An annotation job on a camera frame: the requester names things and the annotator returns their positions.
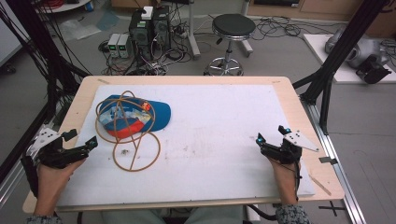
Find white table leg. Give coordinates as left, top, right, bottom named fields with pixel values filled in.
left=186, top=0, right=202, bottom=61

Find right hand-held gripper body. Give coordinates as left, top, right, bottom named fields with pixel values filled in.
left=260, top=129, right=320, bottom=166

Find person's right hand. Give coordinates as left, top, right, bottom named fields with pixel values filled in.
left=268, top=157, right=303, bottom=192

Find black computer tower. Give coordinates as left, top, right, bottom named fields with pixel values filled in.
left=128, top=7, right=154, bottom=62
left=151, top=6, right=172, bottom=52

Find clear plastic sheet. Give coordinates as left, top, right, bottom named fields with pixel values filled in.
left=57, top=18, right=102, bottom=43

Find black tape piece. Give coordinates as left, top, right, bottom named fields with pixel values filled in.
left=318, top=156, right=339, bottom=166

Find grey robot shell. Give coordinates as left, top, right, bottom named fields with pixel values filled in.
left=324, top=26, right=390, bottom=70

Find thin wooden stick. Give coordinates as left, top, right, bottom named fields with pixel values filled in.
left=308, top=174, right=332, bottom=197

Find black device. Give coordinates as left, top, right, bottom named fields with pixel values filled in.
left=355, top=57, right=393, bottom=85

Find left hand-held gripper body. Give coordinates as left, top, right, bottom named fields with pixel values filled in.
left=21, top=125, right=92, bottom=171

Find blue printed cap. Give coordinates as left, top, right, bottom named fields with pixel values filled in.
left=98, top=94, right=172, bottom=140

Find black metal frame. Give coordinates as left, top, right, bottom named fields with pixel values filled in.
left=292, top=0, right=396, bottom=136
left=0, top=0, right=92, bottom=185

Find black round stool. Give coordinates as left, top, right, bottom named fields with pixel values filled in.
left=204, top=13, right=257, bottom=77

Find tan wire ring hat stand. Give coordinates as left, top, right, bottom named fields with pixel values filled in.
left=94, top=90, right=162, bottom=173

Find person's left hand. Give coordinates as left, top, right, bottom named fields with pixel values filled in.
left=36, top=158, right=87, bottom=195

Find white box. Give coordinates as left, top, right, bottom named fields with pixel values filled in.
left=141, top=6, right=154, bottom=21

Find black floor cables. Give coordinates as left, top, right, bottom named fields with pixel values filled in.
left=248, top=14, right=340, bottom=42

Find white floor platform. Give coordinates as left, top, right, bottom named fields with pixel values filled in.
left=302, top=33, right=396, bottom=85

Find aluminium rail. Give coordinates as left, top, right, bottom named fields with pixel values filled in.
left=300, top=94, right=368, bottom=224

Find white foam mat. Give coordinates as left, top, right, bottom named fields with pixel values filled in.
left=56, top=83, right=316, bottom=208

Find tangle of floor cables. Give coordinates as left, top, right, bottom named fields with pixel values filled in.
left=97, top=18, right=195, bottom=77

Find grey power supply unit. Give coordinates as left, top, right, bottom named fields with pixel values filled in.
left=106, top=33, right=121, bottom=59
left=117, top=34, right=133, bottom=60

